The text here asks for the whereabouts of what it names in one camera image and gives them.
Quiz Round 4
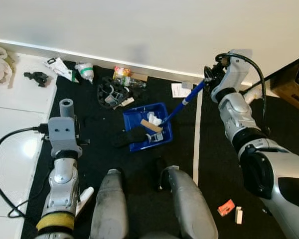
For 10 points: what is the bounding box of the grey right robot leg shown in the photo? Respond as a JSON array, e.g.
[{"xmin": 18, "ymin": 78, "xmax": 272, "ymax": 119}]
[{"xmin": 162, "ymin": 166, "xmax": 219, "ymax": 239}]

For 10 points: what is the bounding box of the black cloth lump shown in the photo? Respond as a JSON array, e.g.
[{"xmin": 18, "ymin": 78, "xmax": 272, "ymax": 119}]
[{"xmin": 111, "ymin": 126, "xmax": 152, "ymax": 148}]

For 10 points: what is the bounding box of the brown cardboard strip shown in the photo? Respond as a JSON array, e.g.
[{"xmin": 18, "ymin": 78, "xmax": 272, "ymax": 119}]
[{"xmin": 140, "ymin": 119, "xmax": 162, "ymax": 134}]

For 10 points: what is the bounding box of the clear bottle colourful label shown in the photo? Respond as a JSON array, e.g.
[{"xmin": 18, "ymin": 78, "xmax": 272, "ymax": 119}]
[{"xmin": 113, "ymin": 66, "xmax": 147, "ymax": 89}]

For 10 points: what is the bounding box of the grey plastic hook clip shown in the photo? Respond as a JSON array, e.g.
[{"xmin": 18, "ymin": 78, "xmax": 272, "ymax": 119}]
[{"xmin": 147, "ymin": 132, "xmax": 165, "ymax": 145}]

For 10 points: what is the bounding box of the grey plastic ring clamp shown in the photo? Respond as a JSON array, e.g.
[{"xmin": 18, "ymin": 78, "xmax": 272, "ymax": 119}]
[{"xmin": 104, "ymin": 90, "xmax": 119, "ymax": 106}]

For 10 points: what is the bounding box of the white bottle green band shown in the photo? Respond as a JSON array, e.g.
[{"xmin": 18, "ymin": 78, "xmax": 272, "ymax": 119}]
[{"xmin": 75, "ymin": 62, "xmax": 95, "ymax": 84}]

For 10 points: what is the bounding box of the grey robot leg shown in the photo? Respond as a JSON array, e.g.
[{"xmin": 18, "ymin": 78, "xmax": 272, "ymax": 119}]
[
  {"xmin": 162, "ymin": 166, "xmax": 219, "ymax": 239},
  {"xmin": 90, "ymin": 169, "xmax": 129, "ymax": 239}
]

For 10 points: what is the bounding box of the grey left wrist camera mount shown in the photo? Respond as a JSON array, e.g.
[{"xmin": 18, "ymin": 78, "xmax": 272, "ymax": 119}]
[{"xmin": 47, "ymin": 116, "xmax": 83, "ymax": 157}]

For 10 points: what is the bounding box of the black plastic mesh basket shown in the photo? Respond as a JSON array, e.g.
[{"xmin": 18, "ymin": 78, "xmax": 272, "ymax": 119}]
[{"xmin": 96, "ymin": 77, "xmax": 136, "ymax": 110}]

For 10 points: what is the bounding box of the blue plastic dustpan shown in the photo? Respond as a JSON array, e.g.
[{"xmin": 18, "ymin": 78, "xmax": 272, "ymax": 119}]
[{"xmin": 123, "ymin": 79, "xmax": 208, "ymax": 152}]

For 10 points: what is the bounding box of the black lumpy plastic part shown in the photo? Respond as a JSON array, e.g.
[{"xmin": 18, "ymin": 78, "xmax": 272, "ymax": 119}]
[{"xmin": 24, "ymin": 71, "xmax": 49, "ymax": 88}]

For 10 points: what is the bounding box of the white crumpled plastic bag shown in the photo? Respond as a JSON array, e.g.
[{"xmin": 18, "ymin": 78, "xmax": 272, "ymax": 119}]
[{"xmin": 0, "ymin": 46, "xmax": 13, "ymax": 89}]

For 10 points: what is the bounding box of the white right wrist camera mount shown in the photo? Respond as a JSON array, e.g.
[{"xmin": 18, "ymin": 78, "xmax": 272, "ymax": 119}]
[{"xmin": 212, "ymin": 50, "xmax": 252, "ymax": 103}]

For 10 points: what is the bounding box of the white paper slip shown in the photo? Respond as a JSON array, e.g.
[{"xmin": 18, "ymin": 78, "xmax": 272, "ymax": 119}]
[{"xmin": 171, "ymin": 82, "xmax": 195, "ymax": 99}]

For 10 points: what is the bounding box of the black floor mat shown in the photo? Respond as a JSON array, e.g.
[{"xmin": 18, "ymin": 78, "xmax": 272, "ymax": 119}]
[{"xmin": 20, "ymin": 62, "xmax": 299, "ymax": 239}]

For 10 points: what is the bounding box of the grey left robot leg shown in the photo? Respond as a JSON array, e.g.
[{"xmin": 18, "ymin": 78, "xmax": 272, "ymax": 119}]
[{"xmin": 90, "ymin": 169, "xmax": 129, "ymax": 239}]

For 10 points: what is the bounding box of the open brown cardboard box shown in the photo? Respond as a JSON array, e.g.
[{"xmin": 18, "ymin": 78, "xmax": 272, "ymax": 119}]
[{"xmin": 272, "ymin": 57, "xmax": 299, "ymax": 115}]

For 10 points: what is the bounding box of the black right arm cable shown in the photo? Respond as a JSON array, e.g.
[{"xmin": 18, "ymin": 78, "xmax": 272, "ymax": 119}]
[{"xmin": 215, "ymin": 52, "xmax": 270, "ymax": 137}]

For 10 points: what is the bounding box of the white crumpled paper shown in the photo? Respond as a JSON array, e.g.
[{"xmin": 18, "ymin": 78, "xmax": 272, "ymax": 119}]
[{"xmin": 244, "ymin": 89, "xmax": 264, "ymax": 103}]

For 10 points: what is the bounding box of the white crumpled tissue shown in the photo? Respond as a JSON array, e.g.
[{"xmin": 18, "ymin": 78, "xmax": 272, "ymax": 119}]
[{"xmin": 147, "ymin": 112, "xmax": 163, "ymax": 125}]

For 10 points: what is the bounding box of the white rectangular block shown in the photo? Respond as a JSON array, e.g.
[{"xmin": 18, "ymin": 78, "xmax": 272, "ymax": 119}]
[{"xmin": 234, "ymin": 207, "xmax": 243, "ymax": 225}]

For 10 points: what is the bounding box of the white tape line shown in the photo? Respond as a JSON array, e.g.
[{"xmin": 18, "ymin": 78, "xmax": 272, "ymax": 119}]
[{"xmin": 192, "ymin": 90, "xmax": 204, "ymax": 186}]

